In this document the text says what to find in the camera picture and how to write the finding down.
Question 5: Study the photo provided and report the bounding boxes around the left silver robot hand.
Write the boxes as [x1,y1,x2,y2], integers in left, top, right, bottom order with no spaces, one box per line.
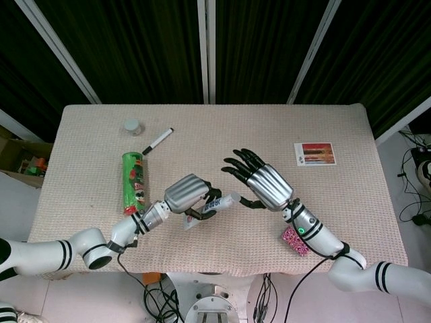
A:
[163,173,224,221]

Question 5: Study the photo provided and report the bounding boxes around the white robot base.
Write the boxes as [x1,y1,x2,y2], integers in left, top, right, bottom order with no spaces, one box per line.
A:
[166,271,257,323]

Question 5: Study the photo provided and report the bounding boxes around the black cable bundle on floor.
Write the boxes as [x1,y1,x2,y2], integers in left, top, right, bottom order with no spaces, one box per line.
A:
[143,284,186,323]

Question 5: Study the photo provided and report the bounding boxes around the green chips can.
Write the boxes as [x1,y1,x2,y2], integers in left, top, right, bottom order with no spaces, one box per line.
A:
[121,151,149,216]

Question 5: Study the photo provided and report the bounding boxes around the white tube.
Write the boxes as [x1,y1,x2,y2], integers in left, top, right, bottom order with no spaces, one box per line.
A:
[183,191,241,231]

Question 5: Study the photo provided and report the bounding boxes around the red striped picture card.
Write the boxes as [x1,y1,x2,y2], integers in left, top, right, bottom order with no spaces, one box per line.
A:
[294,142,337,166]

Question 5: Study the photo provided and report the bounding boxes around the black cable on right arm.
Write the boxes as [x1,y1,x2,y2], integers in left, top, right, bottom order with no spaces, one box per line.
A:
[283,201,350,323]

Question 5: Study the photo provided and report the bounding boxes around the beige woven tablecloth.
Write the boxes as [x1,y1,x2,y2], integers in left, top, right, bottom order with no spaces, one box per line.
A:
[27,104,409,275]

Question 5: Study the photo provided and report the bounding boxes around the black and white marker pen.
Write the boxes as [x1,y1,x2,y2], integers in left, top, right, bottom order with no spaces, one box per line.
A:
[141,127,175,155]

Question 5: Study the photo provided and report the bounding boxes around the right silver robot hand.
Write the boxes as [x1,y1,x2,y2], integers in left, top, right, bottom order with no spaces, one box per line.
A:
[220,148,294,213]

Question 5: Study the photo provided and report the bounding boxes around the black cables beside table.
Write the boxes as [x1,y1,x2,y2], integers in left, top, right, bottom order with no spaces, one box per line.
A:
[397,129,431,227]

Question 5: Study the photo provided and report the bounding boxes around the grey round cap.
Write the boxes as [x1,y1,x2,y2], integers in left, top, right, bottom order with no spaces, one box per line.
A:
[123,118,143,137]

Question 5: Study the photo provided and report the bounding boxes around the pink patterned small box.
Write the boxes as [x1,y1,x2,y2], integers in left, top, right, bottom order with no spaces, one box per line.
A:
[280,226,310,258]

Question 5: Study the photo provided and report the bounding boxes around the orange small object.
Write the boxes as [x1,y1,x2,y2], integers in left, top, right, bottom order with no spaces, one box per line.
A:
[141,272,162,286]

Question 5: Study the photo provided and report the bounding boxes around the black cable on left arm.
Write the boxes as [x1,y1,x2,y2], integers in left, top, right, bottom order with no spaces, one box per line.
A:
[116,225,149,287]

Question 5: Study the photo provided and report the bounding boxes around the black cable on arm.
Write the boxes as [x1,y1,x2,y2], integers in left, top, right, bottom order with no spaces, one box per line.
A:
[283,201,350,323]
[116,225,149,287]

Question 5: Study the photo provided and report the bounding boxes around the white frame post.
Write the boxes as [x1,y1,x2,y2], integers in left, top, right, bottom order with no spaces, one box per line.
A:
[197,0,217,104]
[15,0,102,104]
[286,0,347,104]

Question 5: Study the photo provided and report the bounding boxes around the cardboard box with items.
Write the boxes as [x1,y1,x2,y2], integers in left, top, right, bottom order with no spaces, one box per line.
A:
[0,124,54,188]

